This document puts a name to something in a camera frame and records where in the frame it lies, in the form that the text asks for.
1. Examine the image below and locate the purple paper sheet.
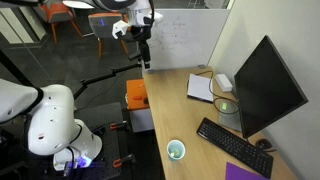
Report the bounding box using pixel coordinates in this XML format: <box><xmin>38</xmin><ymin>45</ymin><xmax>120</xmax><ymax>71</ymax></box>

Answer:
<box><xmin>225</xmin><ymin>161</ymin><xmax>271</xmax><ymax>180</ymax></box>

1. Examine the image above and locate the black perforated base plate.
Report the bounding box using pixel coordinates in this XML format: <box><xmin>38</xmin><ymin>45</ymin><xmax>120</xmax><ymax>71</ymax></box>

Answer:
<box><xmin>66</xmin><ymin>123</ymin><xmax>123</xmax><ymax>180</ymax></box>

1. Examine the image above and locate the white rectangular box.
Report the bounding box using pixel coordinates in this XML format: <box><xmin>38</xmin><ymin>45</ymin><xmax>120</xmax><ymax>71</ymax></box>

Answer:
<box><xmin>214</xmin><ymin>73</ymin><xmax>234</xmax><ymax>93</ymax></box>

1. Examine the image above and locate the grey chair with orange legs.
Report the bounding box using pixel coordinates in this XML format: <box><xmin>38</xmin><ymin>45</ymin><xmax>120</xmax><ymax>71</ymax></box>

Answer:
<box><xmin>87</xmin><ymin>12</ymin><xmax>129</xmax><ymax>59</ymax></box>

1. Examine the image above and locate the white cup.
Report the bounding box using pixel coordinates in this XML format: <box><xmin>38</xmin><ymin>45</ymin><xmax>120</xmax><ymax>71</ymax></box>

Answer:
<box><xmin>166</xmin><ymin>139</ymin><xmax>186</xmax><ymax>163</ymax></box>

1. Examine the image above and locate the black computer monitor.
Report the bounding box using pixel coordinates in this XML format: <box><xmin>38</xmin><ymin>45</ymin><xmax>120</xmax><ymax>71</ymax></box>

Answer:
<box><xmin>233</xmin><ymin>34</ymin><xmax>309</xmax><ymax>139</ymax></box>

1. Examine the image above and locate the white notebook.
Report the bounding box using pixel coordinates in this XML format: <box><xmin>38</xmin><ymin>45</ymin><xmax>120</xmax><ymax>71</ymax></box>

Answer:
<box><xmin>186</xmin><ymin>73</ymin><xmax>214</xmax><ymax>104</ymax></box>

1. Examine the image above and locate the black computer mouse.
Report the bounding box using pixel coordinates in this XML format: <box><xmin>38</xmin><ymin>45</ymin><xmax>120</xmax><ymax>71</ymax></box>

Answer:
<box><xmin>254</xmin><ymin>138</ymin><xmax>275</xmax><ymax>152</ymax></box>

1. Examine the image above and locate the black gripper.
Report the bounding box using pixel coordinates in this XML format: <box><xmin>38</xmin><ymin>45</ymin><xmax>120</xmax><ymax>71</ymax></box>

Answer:
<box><xmin>129</xmin><ymin>23</ymin><xmax>154</xmax><ymax>70</ymax></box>

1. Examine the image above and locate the orange black clamp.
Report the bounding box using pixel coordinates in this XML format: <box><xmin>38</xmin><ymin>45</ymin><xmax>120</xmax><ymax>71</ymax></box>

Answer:
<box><xmin>109</xmin><ymin>120</ymin><xmax>129</xmax><ymax>131</ymax></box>
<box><xmin>112</xmin><ymin>153</ymin><xmax>137</xmax><ymax>169</ymax></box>

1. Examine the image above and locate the black keyboard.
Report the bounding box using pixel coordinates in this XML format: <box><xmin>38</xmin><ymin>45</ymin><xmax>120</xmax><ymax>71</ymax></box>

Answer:
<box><xmin>195</xmin><ymin>117</ymin><xmax>275</xmax><ymax>180</ymax></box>

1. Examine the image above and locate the whiteboard with grey feet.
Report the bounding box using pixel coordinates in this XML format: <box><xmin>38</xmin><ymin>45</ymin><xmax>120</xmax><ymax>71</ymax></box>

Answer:
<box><xmin>146</xmin><ymin>8</ymin><xmax>231</xmax><ymax>74</ymax></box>

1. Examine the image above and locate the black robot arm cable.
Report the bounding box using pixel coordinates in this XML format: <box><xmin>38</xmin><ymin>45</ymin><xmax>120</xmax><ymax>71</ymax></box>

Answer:
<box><xmin>146</xmin><ymin>0</ymin><xmax>156</xmax><ymax>41</ymax></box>

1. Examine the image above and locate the orange box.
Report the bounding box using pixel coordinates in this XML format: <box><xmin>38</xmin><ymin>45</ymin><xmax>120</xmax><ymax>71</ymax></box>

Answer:
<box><xmin>125</xmin><ymin>78</ymin><xmax>150</xmax><ymax>111</ymax></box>

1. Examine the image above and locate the thin black desk cable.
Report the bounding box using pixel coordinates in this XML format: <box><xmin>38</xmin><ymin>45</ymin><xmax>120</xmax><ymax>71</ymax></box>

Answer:
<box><xmin>195</xmin><ymin>69</ymin><xmax>240</xmax><ymax>115</ymax></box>

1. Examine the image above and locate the grey monitor stand base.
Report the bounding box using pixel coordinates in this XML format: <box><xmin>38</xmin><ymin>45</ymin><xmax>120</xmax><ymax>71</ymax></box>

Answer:
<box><xmin>217</xmin><ymin>98</ymin><xmax>243</xmax><ymax>133</ymax></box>

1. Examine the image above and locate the light grey box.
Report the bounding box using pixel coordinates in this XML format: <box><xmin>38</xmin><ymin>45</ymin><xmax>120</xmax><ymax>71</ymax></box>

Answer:
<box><xmin>128</xmin><ymin>108</ymin><xmax>155</xmax><ymax>134</ymax></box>

